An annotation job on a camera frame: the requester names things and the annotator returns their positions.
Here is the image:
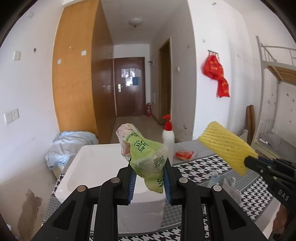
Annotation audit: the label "green printed plastic bag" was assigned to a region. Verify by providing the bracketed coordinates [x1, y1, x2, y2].
[116, 123, 170, 193]

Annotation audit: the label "small bottle blue cap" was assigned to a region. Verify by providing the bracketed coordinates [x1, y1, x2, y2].
[206, 171, 220, 188]

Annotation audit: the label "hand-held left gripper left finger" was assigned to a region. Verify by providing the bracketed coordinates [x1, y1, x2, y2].
[31, 166, 139, 241]

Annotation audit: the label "dark brown door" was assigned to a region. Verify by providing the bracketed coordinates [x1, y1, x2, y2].
[114, 57, 147, 118]

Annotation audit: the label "wooden wardrobe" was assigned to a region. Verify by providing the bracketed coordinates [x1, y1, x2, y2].
[52, 0, 117, 144]

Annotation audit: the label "yellow foam fruit net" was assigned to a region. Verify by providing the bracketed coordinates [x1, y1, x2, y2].
[198, 121, 259, 176]

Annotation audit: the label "red snack packet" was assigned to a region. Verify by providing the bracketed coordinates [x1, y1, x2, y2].
[174, 150, 195, 161]

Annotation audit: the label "white pump bottle red cap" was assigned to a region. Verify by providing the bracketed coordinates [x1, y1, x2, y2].
[161, 114, 175, 163]

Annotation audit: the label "white metal bunk bed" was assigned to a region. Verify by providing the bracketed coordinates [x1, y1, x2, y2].
[251, 36, 296, 160]

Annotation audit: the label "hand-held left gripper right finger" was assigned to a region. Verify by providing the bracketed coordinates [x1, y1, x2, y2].
[162, 159, 270, 241]

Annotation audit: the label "white foam box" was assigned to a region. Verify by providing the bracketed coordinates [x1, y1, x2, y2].
[55, 143, 167, 237]

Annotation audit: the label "light blue bedding pile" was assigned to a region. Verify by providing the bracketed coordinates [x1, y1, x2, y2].
[45, 131, 99, 171]

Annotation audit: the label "grey cloth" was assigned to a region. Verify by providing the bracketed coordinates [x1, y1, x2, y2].
[259, 132, 281, 151]

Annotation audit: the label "red hanging bag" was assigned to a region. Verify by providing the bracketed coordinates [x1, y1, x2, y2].
[203, 54, 230, 98]

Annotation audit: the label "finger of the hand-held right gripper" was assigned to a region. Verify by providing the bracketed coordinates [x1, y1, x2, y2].
[245, 156, 296, 179]
[258, 157, 296, 172]

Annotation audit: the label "brown wooden planks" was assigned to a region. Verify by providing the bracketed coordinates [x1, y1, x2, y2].
[245, 105, 255, 145]

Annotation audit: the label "brown side door frame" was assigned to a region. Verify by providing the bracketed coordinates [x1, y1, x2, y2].
[158, 38, 173, 127]

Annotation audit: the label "clear plastic bag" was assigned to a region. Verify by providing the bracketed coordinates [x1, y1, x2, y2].
[222, 177, 242, 207]

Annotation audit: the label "white paper notice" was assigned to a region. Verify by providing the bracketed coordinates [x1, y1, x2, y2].
[121, 69, 141, 78]

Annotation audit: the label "houndstooth tablecloth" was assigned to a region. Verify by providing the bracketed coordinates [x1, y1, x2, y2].
[42, 139, 281, 241]

